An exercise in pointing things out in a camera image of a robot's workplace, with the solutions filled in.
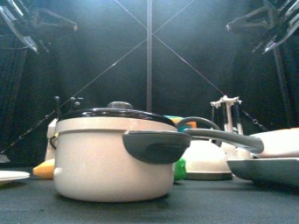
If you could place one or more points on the black knobbed piece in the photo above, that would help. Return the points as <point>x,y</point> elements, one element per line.
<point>76,102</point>

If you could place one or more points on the black upright rod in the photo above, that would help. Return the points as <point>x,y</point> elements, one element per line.
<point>57,106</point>

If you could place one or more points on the black hanging utensil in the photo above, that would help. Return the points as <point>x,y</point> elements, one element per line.
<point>236,116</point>

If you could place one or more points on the white utensil stand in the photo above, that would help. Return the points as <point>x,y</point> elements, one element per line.
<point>230,116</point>

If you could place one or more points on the black pot lid with knob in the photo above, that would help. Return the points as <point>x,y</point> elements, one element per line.
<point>116,112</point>

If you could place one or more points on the orange toy food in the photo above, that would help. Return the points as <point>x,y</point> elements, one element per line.
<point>191,124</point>

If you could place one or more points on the teal toy piece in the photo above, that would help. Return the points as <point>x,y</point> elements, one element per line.
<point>171,117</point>

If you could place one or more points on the white rack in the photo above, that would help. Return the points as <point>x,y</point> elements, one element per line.
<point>51,140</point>

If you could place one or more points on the small white scrap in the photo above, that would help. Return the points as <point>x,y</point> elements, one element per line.
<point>4,159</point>

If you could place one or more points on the grey frying pan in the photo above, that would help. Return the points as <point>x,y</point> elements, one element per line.
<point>268,170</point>

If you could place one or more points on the yellow toy food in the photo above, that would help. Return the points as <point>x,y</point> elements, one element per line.
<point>45,170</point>

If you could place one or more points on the white plate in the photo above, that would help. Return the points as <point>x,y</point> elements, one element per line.
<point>11,176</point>

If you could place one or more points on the green toy food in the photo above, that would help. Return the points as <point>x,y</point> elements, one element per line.
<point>179,170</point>

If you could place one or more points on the black frame post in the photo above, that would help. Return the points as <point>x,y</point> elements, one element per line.
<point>280,87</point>

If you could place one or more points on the vertical metal frame pole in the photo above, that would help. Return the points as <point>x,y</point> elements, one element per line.
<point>149,58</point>

